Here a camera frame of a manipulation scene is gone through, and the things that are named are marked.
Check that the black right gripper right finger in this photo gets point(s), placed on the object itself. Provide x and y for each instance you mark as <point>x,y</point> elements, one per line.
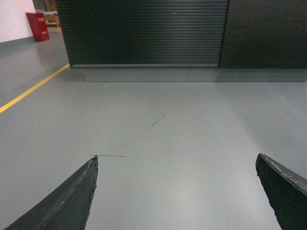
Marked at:
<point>286,192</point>

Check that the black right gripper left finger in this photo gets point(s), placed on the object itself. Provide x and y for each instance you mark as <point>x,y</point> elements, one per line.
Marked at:
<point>67,207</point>

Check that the black slatted checkout counter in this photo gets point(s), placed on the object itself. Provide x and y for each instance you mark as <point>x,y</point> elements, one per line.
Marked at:
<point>186,40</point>

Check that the red fire extinguisher box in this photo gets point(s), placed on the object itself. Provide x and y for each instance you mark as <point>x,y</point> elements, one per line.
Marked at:
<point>38,26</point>

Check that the wooden pallet shelf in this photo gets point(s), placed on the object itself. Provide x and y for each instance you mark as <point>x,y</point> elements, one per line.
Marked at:
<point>51,18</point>

